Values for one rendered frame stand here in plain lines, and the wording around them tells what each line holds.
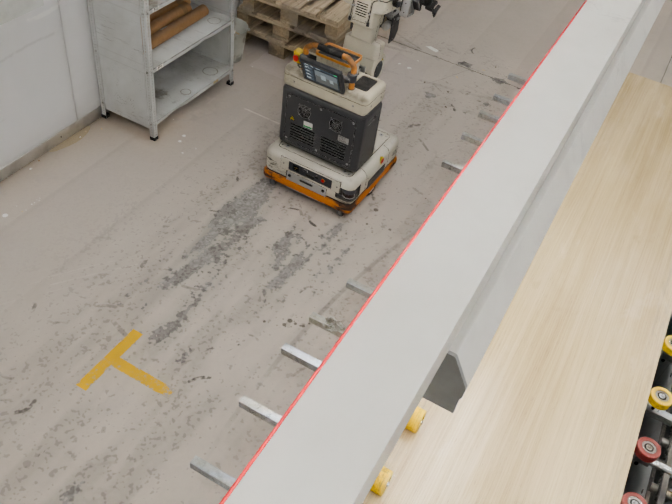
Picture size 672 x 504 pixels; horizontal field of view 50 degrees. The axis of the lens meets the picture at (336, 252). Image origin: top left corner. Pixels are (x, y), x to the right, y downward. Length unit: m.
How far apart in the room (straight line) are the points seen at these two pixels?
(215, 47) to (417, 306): 4.88
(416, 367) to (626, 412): 2.19
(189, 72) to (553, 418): 3.67
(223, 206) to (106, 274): 0.83
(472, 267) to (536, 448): 1.88
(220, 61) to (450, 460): 3.77
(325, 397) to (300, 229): 3.74
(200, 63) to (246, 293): 2.12
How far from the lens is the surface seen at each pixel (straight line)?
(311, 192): 4.34
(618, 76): 1.22
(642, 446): 2.65
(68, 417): 3.48
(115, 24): 4.61
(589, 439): 2.58
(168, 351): 3.63
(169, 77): 5.25
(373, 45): 4.24
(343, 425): 0.51
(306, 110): 4.16
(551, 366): 2.71
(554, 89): 0.92
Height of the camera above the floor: 2.89
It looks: 44 degrees down
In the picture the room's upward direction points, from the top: 9 degrees clockwise
